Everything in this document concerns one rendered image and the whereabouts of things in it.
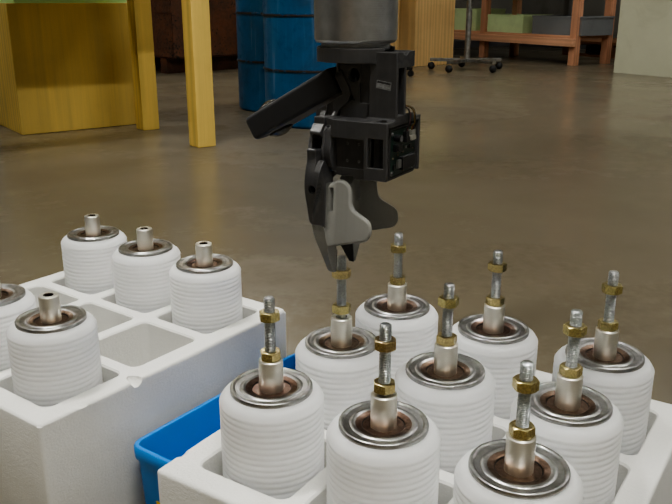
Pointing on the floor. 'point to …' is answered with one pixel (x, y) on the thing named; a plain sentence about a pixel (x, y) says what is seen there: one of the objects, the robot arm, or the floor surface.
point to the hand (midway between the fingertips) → (336, 251)
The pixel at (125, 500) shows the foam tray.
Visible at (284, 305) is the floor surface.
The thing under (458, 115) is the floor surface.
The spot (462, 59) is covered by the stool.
